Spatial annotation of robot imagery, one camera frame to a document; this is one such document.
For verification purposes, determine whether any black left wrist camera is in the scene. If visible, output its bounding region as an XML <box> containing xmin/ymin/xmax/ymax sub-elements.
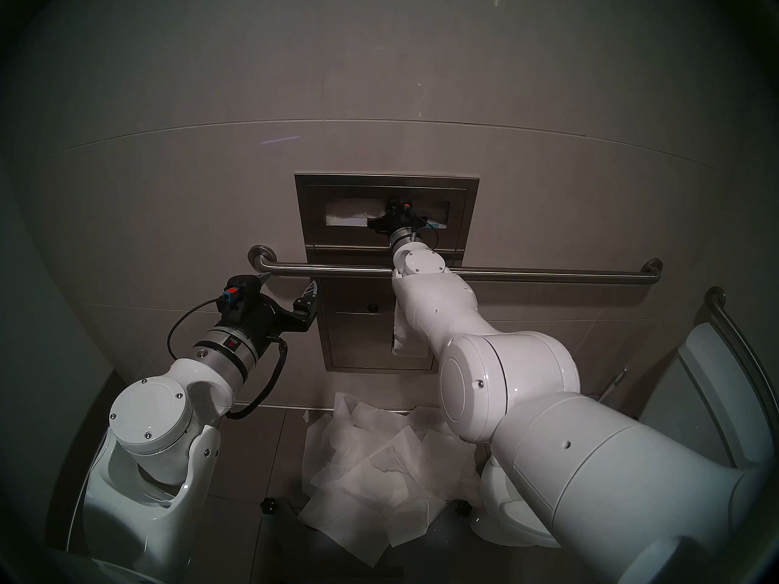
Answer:
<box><xmin>220</xmin><ymin>273</ymin><xmax>261</xmax><ymax>308</ymax></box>

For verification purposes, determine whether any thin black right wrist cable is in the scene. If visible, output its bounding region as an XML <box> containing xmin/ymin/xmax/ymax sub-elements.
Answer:
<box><xmin>414</xmin><ymin>215</ymin><xmax>440</xmax><ymax>252</ymax></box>

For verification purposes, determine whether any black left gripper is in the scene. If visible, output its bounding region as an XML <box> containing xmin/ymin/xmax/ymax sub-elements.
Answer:
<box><xmin>219</xmin><ymin>279</ymin><xmax>319</xmax><ymax>352</ymax></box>

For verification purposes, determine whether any white toilet bowl with seat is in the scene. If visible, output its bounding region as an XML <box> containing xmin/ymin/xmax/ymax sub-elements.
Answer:
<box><xmin>472</xmin><ymin>455</ymin><xmax>562</xmax><ymax>548</ymax></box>

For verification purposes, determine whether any short steel grab bar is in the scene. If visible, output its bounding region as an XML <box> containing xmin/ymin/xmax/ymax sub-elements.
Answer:
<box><xmin>703</xmin><ymin>286</ymin><xmax>779</xmax><ymax>431</ymax></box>

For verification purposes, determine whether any stainless steel wall dispenser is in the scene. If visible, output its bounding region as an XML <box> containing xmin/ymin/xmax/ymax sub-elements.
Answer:
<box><xmin>295</xmin><ymin>173</ymin><xmax>480</xmax><ymax>374</ymax></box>

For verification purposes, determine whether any long steel grab bar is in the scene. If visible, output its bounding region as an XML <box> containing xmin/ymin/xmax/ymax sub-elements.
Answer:
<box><xmin>246</xmin><ymin>246</ymin><xmax>662</xmax><ymax>285</ymax></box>

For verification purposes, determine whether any white toilet paper roll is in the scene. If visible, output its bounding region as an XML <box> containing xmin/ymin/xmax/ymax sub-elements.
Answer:
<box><xmin>389</xmin><ymin>297</ymin><xmax>434</xmax><ymax>357</ymax></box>

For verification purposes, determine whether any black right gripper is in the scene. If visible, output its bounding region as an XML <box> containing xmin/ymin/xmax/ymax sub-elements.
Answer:
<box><xmin>367</xmin><ymin>213</ymin><xmax>427</xmax><ymax>234</ymax></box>

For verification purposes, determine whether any pile of white paper sheets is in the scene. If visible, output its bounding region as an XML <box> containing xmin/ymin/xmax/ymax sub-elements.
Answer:
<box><xmin>297</xmin><ymin>392</ymin><xmax>481</xmax><ymax>568</ymax></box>

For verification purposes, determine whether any thick braided black cable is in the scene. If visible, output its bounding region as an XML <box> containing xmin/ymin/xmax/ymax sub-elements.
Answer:
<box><xmin>228</xmin><ymin>333</ymin><xmax>290</xmax><ymax>419</ymax></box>

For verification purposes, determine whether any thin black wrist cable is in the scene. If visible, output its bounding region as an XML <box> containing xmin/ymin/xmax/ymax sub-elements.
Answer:
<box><xmin>166</xmin><ymin>295</ymin><xmax>223</xmax><ymax>361</ymax></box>
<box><xmin>414</xmin><ymin>215</ymin><xmax>440</xmax><ymax>252</ymax></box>

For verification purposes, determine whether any thin black left wrist cable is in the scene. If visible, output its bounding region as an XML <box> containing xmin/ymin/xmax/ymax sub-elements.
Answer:
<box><xmin>166</xmin><ymin>295</ymin><xmax>223</xmax><ymax>361</ymax></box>

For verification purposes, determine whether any white toilet brush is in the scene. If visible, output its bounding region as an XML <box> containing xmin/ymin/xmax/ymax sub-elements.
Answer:
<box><xmin>593</xmin><ymin>366</ymin><xmax>629</xmax><ymax>402</ymax></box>

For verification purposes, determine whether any white toilet tank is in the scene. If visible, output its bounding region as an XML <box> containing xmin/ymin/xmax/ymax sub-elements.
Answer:
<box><xmin>639</xmin><ymin>321</ymin><xmax>775</xmax><ymax>469</ymax></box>

